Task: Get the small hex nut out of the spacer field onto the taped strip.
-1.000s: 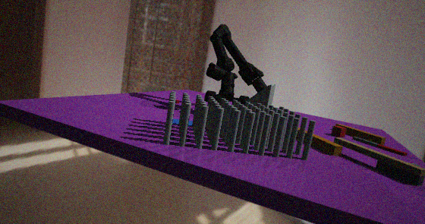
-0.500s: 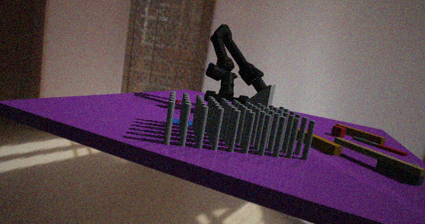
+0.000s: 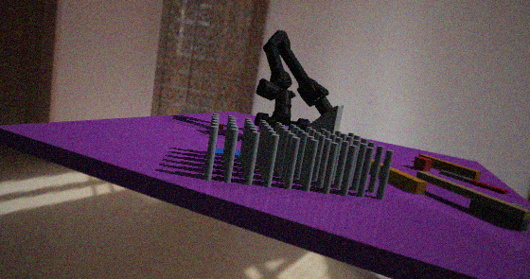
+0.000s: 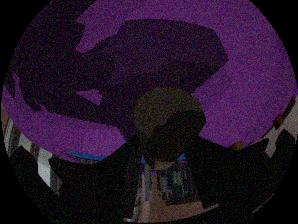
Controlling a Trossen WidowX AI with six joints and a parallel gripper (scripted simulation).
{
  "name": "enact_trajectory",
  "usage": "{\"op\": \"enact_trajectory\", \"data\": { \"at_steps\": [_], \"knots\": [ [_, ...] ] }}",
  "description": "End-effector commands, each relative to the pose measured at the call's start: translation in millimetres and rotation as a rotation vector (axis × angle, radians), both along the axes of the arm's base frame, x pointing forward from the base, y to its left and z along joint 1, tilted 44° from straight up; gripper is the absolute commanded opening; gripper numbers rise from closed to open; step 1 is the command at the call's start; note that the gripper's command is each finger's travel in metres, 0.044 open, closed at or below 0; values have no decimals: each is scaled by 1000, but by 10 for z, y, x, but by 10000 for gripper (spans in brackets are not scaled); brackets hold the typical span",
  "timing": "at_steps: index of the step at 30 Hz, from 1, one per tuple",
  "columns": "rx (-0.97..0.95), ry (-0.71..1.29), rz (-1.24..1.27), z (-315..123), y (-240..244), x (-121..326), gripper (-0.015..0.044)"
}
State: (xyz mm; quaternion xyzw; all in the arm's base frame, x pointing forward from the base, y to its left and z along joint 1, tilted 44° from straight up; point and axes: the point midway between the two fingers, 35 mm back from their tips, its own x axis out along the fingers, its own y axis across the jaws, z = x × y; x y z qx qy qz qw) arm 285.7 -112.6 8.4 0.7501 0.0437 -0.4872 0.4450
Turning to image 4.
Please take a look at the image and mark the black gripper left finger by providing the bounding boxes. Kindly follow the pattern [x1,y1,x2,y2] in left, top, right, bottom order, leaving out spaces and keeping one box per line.
[48,133,142,220]

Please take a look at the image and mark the orange rectangular bar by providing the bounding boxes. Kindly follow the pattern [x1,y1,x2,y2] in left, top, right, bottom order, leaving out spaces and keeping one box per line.
[282,96,297,120]
[230,141,245,151]

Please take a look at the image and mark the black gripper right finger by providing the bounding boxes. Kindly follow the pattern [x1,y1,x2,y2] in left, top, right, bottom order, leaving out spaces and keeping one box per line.
[184,135,269,209]

